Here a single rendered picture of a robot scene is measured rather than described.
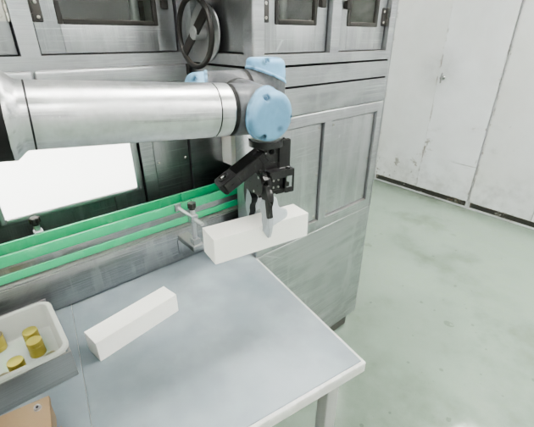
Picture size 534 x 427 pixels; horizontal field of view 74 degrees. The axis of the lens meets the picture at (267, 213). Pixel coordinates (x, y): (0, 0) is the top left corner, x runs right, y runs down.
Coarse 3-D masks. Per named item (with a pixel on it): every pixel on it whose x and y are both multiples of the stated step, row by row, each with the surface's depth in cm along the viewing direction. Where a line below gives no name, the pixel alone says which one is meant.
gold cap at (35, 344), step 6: (36, 336) 88; (30, 342) 86; (36, 342) 86; (42, 342) 88; (30, 348) 86; (36, 348) 86; (42, 348) 88; (30, 354) 87; (36, 354) 87; (42, 354) 88
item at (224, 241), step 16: (288, 208) 85; (224, 224) 78; (240, 224) 78; (256, 224) 78; (288, 224) 81; (304, 224) 84; (208, 240) 75; (224, 240) 73; (240, 240) 76; (256, 240) 78; (272, 240) 81; (288, 240) 83; (224, 256) 75; (240, 256) 77
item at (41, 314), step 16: (32, 304) 94; (48, 304) 94; (0, 320) 90; (16, 320) 92; (32, 320) 94; (48, 320) 96; (16, 336) 93; (48, 336) 94; (64, 336) 84; (16, 352) 89; (0, 368) 85; (32, 368) 77
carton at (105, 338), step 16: (160, 288) 105; (144, 304) 99; (160, 304) 99; (176, 304) 104; (112, 320) 93; (128, 320) 93; (144, 320) 96; (160, 320) 101; (96, 336) 88; (112, 336) 90; (128, 336) 94; (96, 352) 89; (112, 352) 91
